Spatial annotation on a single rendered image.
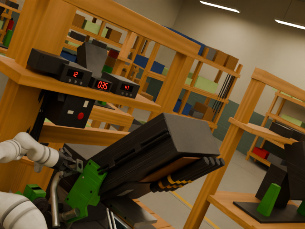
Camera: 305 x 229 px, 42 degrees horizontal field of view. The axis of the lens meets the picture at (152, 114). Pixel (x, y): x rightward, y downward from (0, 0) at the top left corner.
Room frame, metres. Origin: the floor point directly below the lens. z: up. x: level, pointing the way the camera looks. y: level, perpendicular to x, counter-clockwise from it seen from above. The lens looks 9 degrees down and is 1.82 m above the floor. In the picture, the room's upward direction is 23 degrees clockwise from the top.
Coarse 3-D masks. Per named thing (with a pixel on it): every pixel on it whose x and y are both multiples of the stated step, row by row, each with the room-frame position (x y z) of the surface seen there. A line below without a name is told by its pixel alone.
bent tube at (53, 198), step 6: (78, 162) 1.60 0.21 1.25; (78, 168) 1.59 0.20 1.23; (54, 180) 1.61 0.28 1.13; (54, 186) 1.60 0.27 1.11; (54, 192) 1.59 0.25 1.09; (54, 198) 1.57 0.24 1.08; (54, 204) 1.55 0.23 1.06; (54, 210) 1.54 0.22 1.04; (54, 216) 1.52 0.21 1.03; (54, 222) 1.51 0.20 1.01
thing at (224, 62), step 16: (176, 32) 6.99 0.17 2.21; (208, 48) 7.56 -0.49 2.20; (144, 64) 6.80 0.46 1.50; (160, 64) 6.96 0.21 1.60; (208, 64) 7.62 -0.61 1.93; (224, 64) 8.18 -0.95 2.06; (240, 64) 8.36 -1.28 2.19; (144, 80) 6.75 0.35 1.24; (192, 80) 7.54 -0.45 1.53; (208, 80) 7.86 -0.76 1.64; (208, 96) 7.89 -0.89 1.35; (224, 96) 8.38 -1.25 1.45; (128, 112) 6.74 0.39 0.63; (176, 112) 7.54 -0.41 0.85; (192, 112) 7.92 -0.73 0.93; (208, 112) 8.21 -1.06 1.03
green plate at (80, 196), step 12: (84, 168) 1.63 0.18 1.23; (96, 168) 1.60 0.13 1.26; (84, 180) 1.60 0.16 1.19; (96, 180) 1.57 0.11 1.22; (72, 192) 1.60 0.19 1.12; (84, 192) 1.57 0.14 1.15; (96, 192) 1.58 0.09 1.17; (72, 204) 1.57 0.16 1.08; (84, 204) 1.54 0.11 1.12; (96, 204) 1.61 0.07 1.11
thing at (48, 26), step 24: (48, 0) 1.58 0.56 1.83; (48, 24) 1.60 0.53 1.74; (24, 48) 1.61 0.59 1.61; (48, 48) 1.63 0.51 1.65; (168, 72) 2.44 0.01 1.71; (24, 96) 1.61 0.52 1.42; (168, 96) 2.40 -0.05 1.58; (0, 120) 1.60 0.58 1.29; (24, 120) 1.64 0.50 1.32; (0, 168) 1.62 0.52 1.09
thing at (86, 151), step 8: (64, 144) 1.81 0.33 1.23; (72, 144) 1.84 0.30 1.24; (80, 144) 1.89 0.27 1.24; (72, 152) 1.77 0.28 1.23; (80, 152) 1.78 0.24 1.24; (88, 152) 1.82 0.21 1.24; (96, 152) 1.87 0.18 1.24; (72, 176) 1.73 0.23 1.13; (48, 184) 1.81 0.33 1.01; (64, 184) 1.75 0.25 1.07; (72, 184) 1.72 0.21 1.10; (48, 192) 1.80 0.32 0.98; (48, 200) 1.79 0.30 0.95; (88, 208) 1.82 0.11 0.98; (96, 208) 1.86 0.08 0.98; (104, 208) 1.91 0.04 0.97; (88, 216) 1.84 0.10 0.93; (96, 216) 1.89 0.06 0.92; (104, 216) 1.94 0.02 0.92
